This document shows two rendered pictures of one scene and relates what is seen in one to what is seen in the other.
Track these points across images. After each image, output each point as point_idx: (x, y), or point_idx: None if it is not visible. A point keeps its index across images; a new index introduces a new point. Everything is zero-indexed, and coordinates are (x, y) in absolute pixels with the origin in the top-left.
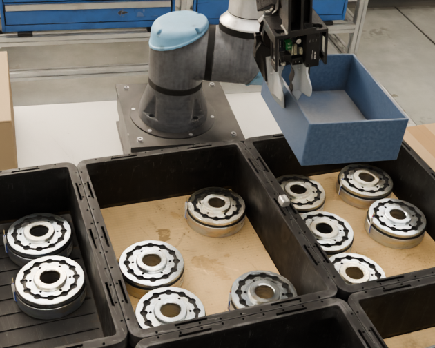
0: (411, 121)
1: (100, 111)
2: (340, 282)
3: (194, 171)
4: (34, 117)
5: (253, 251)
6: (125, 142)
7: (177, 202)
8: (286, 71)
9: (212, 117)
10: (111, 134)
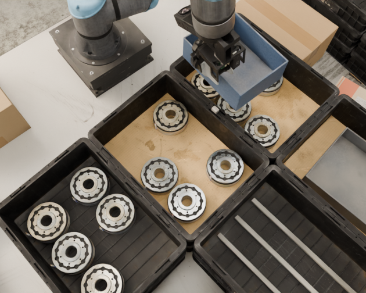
0: None
1: (41, 44)
2: (268, 153)
3: (147, 98)
4: (4, 69)
5: (202, 134)
6: (77, 70)
7: (144, 118)
8: (195, 38)
9: (123, 33)
10: (60, 61)
